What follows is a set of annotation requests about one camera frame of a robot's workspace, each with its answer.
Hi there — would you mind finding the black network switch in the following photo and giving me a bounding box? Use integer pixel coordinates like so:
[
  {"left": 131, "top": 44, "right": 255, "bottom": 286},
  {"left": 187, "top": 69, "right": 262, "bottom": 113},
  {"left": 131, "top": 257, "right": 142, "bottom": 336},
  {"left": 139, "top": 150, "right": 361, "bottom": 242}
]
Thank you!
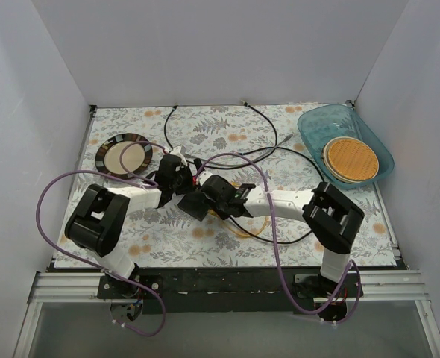
[{"left": 178, "top": 191, "right": 210, "bottom": 222}]

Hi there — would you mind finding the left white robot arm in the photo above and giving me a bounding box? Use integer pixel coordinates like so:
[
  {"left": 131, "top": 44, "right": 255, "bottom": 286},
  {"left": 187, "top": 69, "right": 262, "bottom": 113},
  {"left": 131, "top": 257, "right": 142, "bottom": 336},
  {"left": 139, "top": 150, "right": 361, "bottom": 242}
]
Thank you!
[{"left": 64, "top": 151, "right": 194, "bottom": 298}]

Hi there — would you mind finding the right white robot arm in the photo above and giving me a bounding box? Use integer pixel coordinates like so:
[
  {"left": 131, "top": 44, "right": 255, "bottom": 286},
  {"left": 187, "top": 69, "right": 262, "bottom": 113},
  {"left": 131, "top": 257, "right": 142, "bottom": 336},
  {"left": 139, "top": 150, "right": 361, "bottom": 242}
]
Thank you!
[{"left": 197, "top": 172, "right": 364, "bottom": 297}]

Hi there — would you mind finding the floral table mat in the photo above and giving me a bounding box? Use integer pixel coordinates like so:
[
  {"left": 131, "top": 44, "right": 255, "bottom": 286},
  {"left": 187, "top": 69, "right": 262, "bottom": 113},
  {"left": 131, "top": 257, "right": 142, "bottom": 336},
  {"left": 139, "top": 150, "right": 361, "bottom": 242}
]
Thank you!
[{"left": 54, "top": 104, "right": 398, "bottom": 269}]

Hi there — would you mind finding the dark rimmed ceramic plate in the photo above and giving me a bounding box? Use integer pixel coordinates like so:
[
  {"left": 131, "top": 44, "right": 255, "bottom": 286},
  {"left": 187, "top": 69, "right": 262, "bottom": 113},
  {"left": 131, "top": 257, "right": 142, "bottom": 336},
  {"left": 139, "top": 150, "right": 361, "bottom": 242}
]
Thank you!
[{"left": 95, "top": 133, "right": 153, "bottom": 179}]

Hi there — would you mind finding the teal plastic basin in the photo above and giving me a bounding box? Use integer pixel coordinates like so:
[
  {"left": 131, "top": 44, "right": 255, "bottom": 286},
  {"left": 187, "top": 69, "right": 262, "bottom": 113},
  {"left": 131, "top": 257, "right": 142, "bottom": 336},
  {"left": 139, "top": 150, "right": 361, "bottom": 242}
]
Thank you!
[{"left": 298, "top": 104, "right": 395, "bottom": 189}]

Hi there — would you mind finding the round woven bamboo tray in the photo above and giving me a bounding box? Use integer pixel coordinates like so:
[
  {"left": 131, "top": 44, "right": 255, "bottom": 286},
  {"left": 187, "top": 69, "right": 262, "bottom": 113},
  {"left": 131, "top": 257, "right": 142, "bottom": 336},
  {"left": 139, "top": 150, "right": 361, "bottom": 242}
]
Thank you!
[{"left": 321, "top": 136, "right": 380, "bottom": 183}]

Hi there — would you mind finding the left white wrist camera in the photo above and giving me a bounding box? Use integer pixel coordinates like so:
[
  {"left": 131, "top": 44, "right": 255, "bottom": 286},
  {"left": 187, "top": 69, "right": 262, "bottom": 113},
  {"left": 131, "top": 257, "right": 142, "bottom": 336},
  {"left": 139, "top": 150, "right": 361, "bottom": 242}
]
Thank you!
[{"left": 169, "top": 145, "right": 187, "bottom": 166}]

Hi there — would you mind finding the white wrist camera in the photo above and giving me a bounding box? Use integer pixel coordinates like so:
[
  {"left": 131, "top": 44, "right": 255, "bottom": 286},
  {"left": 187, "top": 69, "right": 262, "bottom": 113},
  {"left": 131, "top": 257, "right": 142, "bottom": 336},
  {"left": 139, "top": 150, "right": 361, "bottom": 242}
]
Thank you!
[
  {"left": 169, "top": 145, "right": 187, "bottom": 166},
  {"left": 194, "top": 171, "right": 213, "bottom": 187}
]

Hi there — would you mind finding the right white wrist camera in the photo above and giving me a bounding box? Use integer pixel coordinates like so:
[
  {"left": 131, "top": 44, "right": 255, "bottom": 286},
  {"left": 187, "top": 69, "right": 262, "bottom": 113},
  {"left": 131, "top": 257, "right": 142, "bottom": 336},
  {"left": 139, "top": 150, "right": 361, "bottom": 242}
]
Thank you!
[{"left": 194, "top": 171, "right": 213, "bottom": 187}]

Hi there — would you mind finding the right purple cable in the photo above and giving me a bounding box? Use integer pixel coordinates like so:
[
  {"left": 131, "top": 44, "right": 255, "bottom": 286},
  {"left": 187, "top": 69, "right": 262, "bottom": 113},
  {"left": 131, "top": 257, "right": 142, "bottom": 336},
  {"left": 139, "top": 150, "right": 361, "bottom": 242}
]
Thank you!
[{"left": 193, "top": 152, "right": 365, "bottom": 324}]

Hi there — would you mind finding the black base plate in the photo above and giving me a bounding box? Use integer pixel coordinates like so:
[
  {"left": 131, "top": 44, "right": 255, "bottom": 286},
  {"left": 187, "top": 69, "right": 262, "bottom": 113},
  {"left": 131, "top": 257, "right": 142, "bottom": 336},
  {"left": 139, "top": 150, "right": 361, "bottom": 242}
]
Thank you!
[{"left": 96, "top": 266, "right": 362, "bottom": 314}]

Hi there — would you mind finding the aluminium frame rail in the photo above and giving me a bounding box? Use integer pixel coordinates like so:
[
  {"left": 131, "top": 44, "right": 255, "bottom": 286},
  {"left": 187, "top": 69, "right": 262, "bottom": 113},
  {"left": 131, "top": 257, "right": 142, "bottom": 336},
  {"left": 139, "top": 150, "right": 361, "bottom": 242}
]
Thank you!
[{"left": 29, "top": 270, "right": 430, "bottom": 302}]

